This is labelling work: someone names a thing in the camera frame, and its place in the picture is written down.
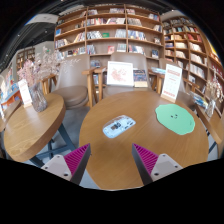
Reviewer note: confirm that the small distant bookshelf unit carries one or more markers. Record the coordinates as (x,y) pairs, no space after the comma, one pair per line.
(26,56)

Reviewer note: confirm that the stack of blue books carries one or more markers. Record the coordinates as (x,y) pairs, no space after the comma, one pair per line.
(199,99)

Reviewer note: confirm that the light blue book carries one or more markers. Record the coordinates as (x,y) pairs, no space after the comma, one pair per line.
(158,70)

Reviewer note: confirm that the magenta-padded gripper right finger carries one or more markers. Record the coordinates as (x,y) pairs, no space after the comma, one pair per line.
(148,160)

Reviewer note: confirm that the round wooden side table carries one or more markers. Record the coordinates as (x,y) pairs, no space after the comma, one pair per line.
(30,126)

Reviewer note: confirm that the transparent white computer mouse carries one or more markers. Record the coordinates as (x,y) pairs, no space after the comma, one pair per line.
(118,126)

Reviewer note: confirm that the small white red sign card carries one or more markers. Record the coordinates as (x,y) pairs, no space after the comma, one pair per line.
(25,93)

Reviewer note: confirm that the white framed floral picture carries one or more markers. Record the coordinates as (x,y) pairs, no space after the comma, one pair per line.
(120,74)

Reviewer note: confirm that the white sign with wooden base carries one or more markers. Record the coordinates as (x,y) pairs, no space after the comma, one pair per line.
(171,81)

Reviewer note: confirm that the dark blue book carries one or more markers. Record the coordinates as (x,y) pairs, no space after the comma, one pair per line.
(140,77)

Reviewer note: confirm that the glass vase with pink flowers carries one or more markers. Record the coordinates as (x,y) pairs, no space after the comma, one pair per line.
(37,98)

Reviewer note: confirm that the curved wooden bookshelf unit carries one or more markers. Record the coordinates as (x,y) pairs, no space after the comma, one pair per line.
(193,50)

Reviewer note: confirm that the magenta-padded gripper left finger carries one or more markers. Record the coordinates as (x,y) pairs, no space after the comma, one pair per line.
(75,160)

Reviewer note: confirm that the green wavy-edged mouse pad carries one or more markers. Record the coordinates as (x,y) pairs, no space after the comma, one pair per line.
(175,119)

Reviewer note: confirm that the large wooden bookshelf unit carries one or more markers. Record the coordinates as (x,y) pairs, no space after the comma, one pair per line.
(110,30)

